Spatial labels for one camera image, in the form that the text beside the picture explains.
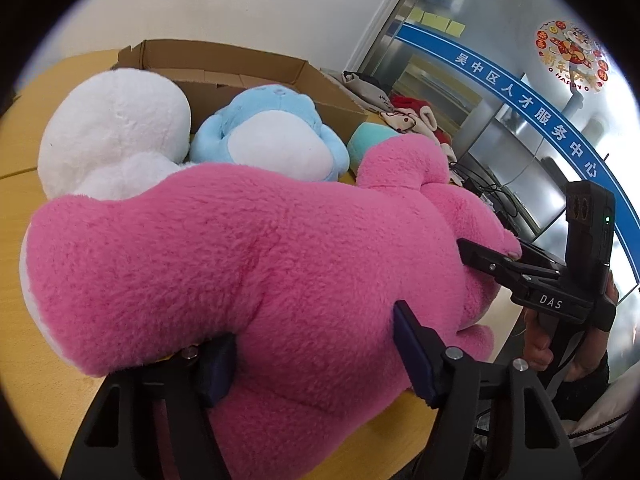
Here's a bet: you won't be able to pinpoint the teal and pink plush toy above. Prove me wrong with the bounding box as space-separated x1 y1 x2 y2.
347 122 401 173

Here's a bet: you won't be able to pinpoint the cardboard box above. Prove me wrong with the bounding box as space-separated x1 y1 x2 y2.
116 39 371 143

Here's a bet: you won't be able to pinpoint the person's right forearm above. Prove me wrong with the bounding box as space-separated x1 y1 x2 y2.
547 327 612 423

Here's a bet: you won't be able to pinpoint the black cables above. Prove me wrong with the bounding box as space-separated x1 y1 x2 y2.
449 152 523 223

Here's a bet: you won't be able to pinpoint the round colourful window sticker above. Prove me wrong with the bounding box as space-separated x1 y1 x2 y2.
536 20 608 93

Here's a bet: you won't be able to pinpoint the white plush toy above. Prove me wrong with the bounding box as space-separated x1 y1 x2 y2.
37 67 193 201

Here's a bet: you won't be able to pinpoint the person's right hand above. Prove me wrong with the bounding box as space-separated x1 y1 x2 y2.
522 280 621 373

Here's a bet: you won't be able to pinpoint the white garment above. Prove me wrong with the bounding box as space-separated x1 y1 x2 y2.
562 382 637 443

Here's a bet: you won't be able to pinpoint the blue plush toy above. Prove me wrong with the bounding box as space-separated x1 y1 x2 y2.
190 84 351 183

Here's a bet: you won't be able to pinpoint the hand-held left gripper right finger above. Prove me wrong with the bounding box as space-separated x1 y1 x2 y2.
392 301 583 480

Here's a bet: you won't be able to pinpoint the beige cloth bag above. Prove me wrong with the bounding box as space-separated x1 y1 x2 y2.
342 71 393 111

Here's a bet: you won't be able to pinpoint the red and cream plush toy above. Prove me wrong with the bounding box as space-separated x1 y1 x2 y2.
380 94 466 163

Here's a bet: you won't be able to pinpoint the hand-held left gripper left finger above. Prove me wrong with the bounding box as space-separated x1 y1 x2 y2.
60 332 238 480

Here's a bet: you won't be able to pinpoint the blue wall banner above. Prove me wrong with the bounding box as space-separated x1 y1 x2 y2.
395 22 640 311

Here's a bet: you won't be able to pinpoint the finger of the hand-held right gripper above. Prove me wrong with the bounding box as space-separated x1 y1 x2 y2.
517 241 566 268
456 237 558 293

